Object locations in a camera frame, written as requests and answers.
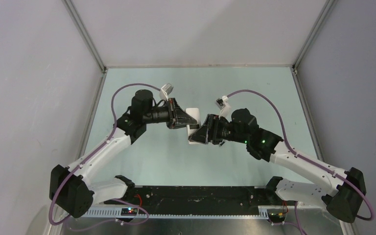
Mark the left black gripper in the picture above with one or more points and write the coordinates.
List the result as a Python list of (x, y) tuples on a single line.
[(178, 118)]

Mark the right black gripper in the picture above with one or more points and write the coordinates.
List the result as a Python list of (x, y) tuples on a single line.
[(208, 132)]

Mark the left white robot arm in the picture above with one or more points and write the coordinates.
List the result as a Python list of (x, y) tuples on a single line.
[(72, 187)]

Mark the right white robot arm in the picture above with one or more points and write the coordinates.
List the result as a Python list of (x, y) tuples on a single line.
[(338, 191)]

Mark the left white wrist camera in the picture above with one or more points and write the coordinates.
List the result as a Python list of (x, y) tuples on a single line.
[(165, 91)]

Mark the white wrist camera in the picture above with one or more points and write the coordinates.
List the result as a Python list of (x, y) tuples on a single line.
[(165, 91), (224, 106)]

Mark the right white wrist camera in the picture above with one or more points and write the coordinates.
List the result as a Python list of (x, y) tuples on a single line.
[(224, 106)]

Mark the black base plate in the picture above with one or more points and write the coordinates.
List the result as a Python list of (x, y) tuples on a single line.
[(198, 200)]

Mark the white slotted cable duct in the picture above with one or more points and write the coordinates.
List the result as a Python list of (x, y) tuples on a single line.
[(106, 212)]

